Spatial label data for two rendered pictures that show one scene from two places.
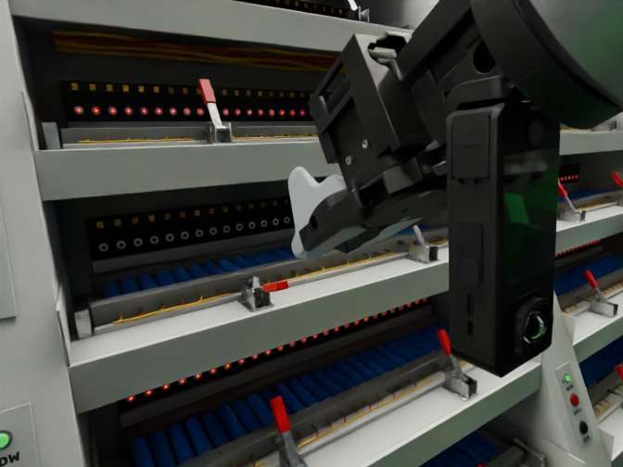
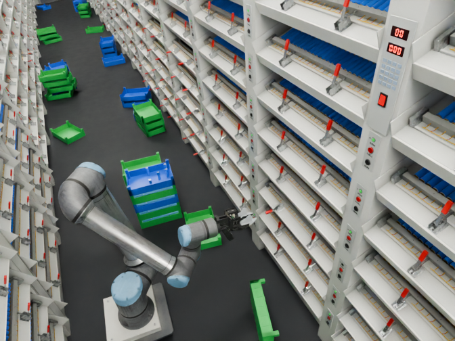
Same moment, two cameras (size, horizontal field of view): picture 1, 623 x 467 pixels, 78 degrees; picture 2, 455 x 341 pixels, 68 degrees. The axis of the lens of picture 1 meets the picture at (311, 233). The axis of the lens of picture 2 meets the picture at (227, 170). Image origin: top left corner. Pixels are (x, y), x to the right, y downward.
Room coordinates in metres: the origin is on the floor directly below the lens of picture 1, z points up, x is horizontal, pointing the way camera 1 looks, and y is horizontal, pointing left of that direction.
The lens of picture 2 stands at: (0.36, -1.12, 1.79)
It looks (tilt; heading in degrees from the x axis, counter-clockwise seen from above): 39 degrees down; 98
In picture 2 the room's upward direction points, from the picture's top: 5 degrees counter-clockwise
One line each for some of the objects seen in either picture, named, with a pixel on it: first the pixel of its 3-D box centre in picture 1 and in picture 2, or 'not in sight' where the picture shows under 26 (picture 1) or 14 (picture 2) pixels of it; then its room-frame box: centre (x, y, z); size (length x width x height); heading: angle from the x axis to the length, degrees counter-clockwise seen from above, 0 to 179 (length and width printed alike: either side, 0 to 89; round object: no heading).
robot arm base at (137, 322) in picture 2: not in sight; (135, 307); (-0.32, -0.28, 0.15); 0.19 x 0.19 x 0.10
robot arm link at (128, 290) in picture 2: not in sight; (130, 292); (-0.31, -0.27, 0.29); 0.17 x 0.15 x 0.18; 81
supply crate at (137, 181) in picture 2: not in sight; (149, 176); (-0.41, 0.53, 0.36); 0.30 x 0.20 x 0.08; 23
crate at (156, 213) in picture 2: not in sight; (156, 201); (-0.41, 0.53, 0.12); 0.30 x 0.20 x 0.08; 23
